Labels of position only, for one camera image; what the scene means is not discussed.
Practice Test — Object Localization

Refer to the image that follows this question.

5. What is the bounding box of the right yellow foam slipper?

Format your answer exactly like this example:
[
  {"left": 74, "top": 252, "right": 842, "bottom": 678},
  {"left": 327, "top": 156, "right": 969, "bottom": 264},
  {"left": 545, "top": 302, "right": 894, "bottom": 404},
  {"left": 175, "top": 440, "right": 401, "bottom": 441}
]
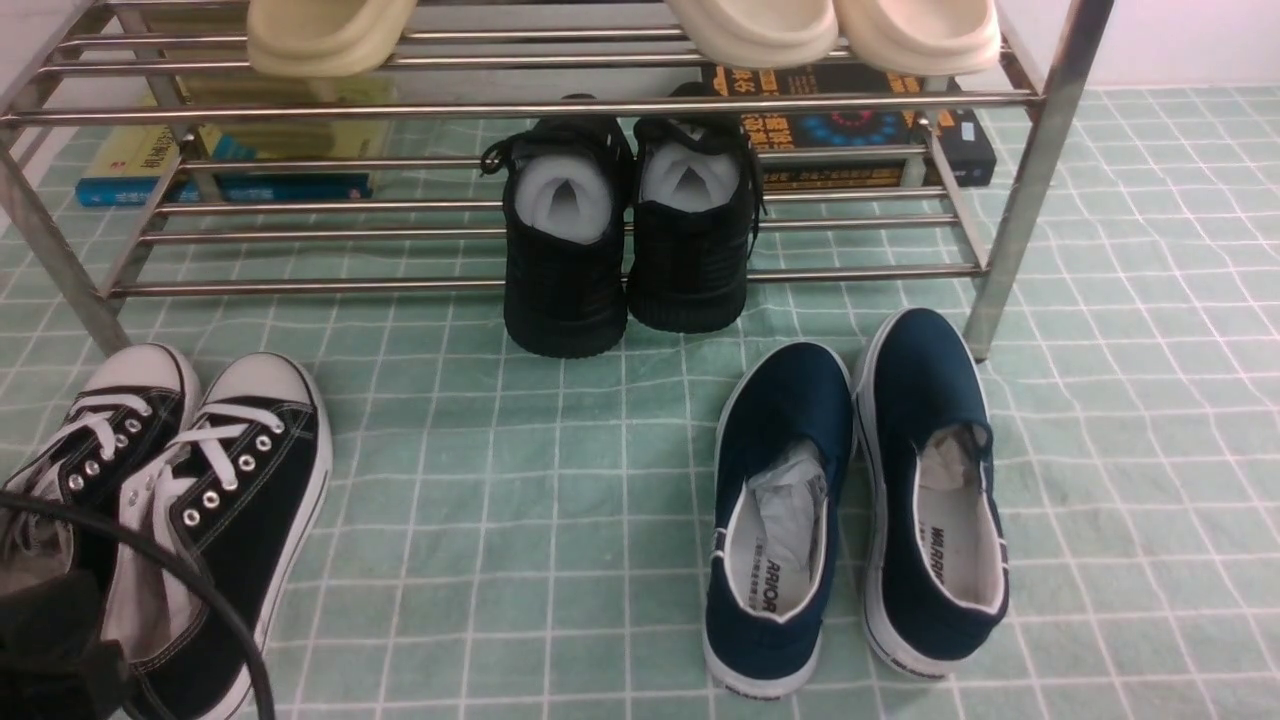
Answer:
[{"left": 246, "top": 0, "right": 419, "bottom": 79}]

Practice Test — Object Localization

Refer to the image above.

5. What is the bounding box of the black canvas sneaker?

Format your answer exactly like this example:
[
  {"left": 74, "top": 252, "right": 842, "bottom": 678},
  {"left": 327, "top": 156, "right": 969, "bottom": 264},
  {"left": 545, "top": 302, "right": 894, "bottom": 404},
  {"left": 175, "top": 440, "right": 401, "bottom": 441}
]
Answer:
[
  {"left": 1, "top": 343, "right": 201, "bottom": 594},
  {"left": 102, "top": 352, "right": 333, "bottom": 719}
]

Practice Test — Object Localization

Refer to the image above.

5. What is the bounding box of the blue and yellow book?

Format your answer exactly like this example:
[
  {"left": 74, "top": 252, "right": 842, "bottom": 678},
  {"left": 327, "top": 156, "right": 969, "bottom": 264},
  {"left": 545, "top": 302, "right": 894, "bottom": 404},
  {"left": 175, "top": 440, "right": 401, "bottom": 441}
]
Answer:
[{"left": 76, "top": 119, "right": 392, "bottom": 208}]

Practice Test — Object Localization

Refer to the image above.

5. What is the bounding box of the navy slip-on shoe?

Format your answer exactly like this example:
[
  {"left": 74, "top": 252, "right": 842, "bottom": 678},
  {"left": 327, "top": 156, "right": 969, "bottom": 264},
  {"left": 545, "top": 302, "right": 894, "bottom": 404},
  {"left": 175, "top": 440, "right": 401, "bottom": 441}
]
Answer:
[
  {"left": 852, "top": 307, "right": 1010, "bottom": 680},
  {"left": 703, "top": 342, "right": 856, "bottom": 700}
]

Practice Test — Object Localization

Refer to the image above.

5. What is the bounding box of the silver metal shoe rack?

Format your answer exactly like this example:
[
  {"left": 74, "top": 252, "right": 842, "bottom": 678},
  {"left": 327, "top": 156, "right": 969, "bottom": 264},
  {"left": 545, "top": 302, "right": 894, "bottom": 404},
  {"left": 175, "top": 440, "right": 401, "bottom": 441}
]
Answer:
[{"left": 3, "top": 1, "right": 1114, "bottom": 363}]

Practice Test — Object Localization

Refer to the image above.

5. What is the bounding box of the black and orange book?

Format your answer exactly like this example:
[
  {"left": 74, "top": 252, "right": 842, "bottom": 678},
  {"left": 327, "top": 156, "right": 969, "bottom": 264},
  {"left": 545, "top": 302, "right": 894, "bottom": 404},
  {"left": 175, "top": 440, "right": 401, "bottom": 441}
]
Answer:
[{"left": 700, "top": 60, "right": 997, "bottom": 192}]

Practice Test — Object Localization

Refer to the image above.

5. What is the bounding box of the right all-black shoe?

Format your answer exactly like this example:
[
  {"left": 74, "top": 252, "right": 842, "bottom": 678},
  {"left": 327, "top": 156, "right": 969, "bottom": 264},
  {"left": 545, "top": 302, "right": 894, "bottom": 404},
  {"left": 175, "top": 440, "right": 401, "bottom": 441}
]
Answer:
[{"left": 626, "top": 114, "right": 767, "bottom": 334}]

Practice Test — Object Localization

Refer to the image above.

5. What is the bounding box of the cream foam slipper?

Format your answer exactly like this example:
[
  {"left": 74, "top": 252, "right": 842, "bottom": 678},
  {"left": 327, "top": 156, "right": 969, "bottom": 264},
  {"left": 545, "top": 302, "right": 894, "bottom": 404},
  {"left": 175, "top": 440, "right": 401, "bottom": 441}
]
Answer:
[
  {"left": 666, "top": 1, "right": 840, "bottom": 70},
  {"left": 833, "top": 1, "right": 1002, "bottom": 77}
]

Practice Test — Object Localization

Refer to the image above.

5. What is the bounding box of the black cable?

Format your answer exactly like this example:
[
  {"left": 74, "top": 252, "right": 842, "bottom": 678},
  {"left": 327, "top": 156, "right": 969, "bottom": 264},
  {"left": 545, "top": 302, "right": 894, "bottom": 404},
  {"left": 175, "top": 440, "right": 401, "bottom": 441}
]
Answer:
[{"left": 0, "top": 489, "right": 276, "bottom": 720}]

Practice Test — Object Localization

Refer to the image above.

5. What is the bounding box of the left all-black shoe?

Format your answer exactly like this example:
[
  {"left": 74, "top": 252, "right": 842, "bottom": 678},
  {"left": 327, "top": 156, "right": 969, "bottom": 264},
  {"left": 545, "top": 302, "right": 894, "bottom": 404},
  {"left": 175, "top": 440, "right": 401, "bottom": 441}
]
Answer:
[{"left": 480, "top": 115, "right": 635, "bottom": 359}]

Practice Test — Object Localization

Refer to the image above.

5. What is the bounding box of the right cream foam slipper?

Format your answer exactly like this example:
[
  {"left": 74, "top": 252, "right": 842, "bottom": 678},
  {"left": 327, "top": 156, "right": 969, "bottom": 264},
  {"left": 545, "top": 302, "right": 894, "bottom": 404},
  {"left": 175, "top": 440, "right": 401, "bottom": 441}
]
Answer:
[{"left": 833, "top": 1, "right": 1002, "bottom": 77}]

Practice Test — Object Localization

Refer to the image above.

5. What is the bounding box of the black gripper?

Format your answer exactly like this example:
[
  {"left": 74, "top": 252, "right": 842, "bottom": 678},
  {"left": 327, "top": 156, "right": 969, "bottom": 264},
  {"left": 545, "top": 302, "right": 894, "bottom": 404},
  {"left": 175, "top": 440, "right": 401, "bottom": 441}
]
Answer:
[{"left": 1, "top": 570, "right": 131, "bottom": 719}]

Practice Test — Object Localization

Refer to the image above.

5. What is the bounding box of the right navy slip-on shoe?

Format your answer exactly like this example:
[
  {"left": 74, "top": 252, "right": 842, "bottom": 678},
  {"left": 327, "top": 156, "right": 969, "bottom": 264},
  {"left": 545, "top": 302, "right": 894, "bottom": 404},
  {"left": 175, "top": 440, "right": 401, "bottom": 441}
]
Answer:
[{"left": 852, "top": 307, "right": 1010, "bottom": 680}]

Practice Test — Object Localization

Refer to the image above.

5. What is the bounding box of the left navy slip-on shoe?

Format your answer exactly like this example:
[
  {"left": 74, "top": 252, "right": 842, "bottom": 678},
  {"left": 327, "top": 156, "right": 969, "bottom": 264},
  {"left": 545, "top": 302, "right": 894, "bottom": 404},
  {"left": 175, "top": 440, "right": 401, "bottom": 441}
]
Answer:
[{"left": 703, "top": 342, "right": 856, "bottom": 700}]

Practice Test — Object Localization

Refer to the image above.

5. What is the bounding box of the green checkered floor cloth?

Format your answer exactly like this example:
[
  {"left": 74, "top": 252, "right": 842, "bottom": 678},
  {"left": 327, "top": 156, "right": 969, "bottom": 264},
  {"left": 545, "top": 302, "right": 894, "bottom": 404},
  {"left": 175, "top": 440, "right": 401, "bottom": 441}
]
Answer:
[{"left": 0, "top": 85, "right": 1280, "bottom": 720}]

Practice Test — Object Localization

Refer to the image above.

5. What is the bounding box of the left cream foam slipper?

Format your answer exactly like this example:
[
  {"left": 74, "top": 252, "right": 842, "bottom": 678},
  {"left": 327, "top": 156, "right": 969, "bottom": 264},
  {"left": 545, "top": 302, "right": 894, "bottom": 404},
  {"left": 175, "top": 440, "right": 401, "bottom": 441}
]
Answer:
[{"left": 666, "top": 1, "right": 840, "bottom": 70}]

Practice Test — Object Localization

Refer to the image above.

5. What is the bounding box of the all-black shoe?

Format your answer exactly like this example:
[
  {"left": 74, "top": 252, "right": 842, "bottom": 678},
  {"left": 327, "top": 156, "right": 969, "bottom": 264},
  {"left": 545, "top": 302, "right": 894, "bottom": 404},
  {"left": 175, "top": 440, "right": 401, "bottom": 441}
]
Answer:
[
  {"left": 626, "top": 114, "right": 767, "bottom": 334},
  {"left": 480, "top": 115, "right": 635, "bottom": 359}
]

